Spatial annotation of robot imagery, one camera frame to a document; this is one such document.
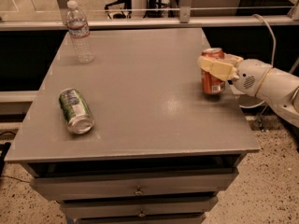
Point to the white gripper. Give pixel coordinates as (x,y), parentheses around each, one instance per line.
(249,76)

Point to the orange soda can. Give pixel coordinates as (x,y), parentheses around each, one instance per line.
(210,84)

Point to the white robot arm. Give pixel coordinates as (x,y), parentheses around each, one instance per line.
(279,89)

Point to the green soda can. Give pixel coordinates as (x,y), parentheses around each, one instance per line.
(77,115)

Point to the grey drawer cabinet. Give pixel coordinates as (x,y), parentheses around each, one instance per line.
(150,115)

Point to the black office chair base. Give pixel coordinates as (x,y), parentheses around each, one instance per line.
(119,9)

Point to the top brass drawer knob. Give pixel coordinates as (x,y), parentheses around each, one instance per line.
(138,191)

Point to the brass drawer knob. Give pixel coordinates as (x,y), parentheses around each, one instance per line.
(141,214)
(138,191)

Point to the middle grey drawer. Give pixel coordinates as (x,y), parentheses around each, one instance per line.
(131,208)

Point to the grey drawer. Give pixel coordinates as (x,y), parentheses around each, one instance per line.
(124,185)
(131,208)

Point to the clear plastic water bottle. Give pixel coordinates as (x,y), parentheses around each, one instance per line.
(79,31)

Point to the middle brass drawer knob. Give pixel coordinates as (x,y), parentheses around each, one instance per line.
(141,214)

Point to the top grey drawer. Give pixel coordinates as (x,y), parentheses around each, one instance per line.
(124,185)

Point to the metal railing frame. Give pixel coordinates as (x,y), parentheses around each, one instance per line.
(34,15)

